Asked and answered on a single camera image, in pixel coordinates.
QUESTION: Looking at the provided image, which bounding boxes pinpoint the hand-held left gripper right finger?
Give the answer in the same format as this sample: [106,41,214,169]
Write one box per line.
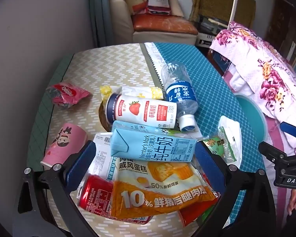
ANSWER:
[195,141,282,237]

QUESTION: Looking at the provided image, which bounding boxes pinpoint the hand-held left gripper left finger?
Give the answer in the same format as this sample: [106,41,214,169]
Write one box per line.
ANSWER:
[13,140,96,237]

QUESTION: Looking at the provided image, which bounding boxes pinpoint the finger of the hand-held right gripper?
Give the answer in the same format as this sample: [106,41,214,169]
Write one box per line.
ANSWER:
[259,141,290,163]
[280,122,296,140]

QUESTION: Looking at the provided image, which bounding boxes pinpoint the green snack wrapper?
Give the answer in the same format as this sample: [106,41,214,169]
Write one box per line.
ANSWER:
[202,126,237,165]

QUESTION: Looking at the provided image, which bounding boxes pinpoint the white barcode packet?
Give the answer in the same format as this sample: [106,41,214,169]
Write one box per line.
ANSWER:
[87,132,119,181]

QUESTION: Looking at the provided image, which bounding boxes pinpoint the pink paper cup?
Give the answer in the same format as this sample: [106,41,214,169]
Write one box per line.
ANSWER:
[41,123,88,171]

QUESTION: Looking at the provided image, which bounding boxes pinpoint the red soda can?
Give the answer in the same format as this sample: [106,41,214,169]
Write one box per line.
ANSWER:
[77,174,114,213]

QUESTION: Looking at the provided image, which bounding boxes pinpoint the teal trash bin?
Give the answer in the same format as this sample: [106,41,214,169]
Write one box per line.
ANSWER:
[233,94,267,149]

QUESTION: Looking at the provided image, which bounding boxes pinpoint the red snack packet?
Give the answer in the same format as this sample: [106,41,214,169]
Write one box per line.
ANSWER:
[178,200,220,228]

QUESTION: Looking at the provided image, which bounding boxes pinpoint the orange cake packet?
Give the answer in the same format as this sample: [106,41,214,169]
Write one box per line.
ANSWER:
[110,160,219,221]

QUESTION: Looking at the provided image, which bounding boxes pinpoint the blue milk carton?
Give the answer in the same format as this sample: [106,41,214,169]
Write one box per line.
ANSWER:
[110,120,198,162]

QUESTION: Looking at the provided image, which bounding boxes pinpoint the red wafer wrapper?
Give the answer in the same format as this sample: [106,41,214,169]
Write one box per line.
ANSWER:
[46,82,93,109]

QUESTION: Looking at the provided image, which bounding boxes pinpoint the clear plastic water bottle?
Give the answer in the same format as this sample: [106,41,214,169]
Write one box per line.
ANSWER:
[161,61,200,132]

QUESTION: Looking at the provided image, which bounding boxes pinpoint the strawberry yogurt bottle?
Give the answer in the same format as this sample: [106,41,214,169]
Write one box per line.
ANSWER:
[106,93,177,129]

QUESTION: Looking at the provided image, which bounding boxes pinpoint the yellow white wrapper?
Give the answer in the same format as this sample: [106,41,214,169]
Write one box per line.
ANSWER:
[99,85,163,104]

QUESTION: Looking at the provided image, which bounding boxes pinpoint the person's right hand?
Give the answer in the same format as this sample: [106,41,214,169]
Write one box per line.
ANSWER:
[287,195,296,217]

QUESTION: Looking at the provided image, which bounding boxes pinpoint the dark green cutting mat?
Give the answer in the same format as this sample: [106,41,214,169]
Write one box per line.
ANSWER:
[27,54,76,172]

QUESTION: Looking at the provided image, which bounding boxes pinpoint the floral blanket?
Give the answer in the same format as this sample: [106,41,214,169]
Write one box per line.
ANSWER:
[208,21,296,228]

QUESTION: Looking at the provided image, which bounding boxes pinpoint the teal patterned tablecloth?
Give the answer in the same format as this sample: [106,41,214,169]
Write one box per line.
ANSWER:
[144,42,267,237]

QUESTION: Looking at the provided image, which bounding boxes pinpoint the dark wooden wardrobe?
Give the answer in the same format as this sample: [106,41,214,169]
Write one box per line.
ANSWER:
[271,0,296,62]

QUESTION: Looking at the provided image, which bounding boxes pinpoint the beige chevron mat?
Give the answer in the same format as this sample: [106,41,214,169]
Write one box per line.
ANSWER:
[27,43,163,237]

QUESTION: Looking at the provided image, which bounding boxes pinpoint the black electronic device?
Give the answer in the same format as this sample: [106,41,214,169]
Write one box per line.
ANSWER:
[196,15,229,34]

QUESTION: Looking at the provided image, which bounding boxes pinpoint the white pole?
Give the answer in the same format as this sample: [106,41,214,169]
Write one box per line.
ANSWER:
[229,0,239,24]

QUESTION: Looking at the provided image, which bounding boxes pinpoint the orange seat cushion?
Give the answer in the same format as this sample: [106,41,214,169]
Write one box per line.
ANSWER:
[133,13,199,34]

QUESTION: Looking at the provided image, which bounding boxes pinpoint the brown woven cloth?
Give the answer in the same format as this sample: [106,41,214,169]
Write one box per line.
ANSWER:
[190,0,257,29]

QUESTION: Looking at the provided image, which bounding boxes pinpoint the cream sofa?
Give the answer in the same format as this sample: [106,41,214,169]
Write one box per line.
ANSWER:
[109,0,199,46]

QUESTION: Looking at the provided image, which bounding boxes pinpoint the grey blue curtain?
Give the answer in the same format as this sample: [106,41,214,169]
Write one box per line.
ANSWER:
[87,0,114,47]

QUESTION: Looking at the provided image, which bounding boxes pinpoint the beige pillow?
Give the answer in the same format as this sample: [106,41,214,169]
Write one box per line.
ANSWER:
[169,0,185,18]

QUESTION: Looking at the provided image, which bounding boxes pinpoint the yellow pillow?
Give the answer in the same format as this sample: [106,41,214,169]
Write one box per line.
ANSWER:
[125,0,150,15]

